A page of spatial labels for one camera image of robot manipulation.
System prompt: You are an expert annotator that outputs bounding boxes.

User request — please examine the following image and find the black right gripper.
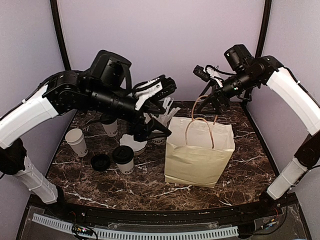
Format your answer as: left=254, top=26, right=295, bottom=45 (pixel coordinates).
left=196, top=68, right=258, bottom=115

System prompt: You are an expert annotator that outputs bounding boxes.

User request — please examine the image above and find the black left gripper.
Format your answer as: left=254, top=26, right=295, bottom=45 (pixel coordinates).
left=86, top=83, right=173, bottom=142

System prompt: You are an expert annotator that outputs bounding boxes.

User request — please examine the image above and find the black coffee cup lid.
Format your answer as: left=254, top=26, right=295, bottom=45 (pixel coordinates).
left=112, top=145, right=134, bottom=165

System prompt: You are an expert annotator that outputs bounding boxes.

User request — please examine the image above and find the brown paper takeout bag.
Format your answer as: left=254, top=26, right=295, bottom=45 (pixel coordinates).
left=164, top=116, right=236, bottom=188

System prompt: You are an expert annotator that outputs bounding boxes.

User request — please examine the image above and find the white paper coffee cup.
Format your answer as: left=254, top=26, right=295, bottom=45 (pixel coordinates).
left=115, top=158, right=134, bottom=175

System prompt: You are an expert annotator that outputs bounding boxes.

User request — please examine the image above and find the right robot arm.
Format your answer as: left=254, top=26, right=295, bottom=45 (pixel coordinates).
left=193, top=55, right=320, bottom=217

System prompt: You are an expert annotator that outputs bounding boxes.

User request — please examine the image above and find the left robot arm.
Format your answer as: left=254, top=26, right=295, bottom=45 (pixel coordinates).
left=0, top=71, right=177, bottom=218

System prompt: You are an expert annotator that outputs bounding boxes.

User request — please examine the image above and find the white paper cup with straws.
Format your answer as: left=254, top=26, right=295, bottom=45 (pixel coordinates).
left=151, top=137, right=166, bottom=145

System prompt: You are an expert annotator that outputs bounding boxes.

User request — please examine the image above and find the white scalloped bowl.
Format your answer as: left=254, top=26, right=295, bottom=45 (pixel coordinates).
left=119, top=134, right=148, bottom=156

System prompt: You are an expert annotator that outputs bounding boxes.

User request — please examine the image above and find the wrapped white straw bundle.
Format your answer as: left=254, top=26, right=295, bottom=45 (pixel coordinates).
left=143, top=97, right=181, bottom=127

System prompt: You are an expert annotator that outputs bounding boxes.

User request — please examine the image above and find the stack of black lids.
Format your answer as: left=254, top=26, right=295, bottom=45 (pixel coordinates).
left=90, top=154, right=111, bottom=172

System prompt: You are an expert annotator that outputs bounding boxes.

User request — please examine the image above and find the stack of white paper cups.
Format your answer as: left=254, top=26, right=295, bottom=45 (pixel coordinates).
left=65, top=128, right=88, bottom=157

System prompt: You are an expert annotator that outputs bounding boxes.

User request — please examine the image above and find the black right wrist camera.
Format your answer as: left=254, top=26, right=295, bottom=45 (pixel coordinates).
left=224, top=44, right=254, bottom=73

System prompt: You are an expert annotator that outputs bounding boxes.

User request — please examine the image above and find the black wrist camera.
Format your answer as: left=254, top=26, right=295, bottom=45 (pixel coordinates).
left=224, top=44, right=254, bottom=73
left=89, top=50, right=132, bottom=90

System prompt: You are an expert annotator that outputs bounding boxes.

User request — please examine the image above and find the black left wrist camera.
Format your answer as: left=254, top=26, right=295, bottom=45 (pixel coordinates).
left=89, top=50, right=132, bottom=90

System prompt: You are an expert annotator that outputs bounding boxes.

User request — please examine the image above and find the black right frame post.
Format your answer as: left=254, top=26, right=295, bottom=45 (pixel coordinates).
left=255, top=0, right=272, bottom=58

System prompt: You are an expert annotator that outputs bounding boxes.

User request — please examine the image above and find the black frame post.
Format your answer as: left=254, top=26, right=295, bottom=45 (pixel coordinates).
left=255, top=0, right=272, bottom=58
left=49, top=0, right=72, bottom=71

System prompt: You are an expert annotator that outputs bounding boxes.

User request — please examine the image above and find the white slotted cable duct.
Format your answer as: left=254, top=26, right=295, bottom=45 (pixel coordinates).
left=32, top=212, right=239, bottom=240

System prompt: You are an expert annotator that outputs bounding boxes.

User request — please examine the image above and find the black left frame post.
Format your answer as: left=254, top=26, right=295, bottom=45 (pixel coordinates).
left=49, top=0, right=72, bottom=71

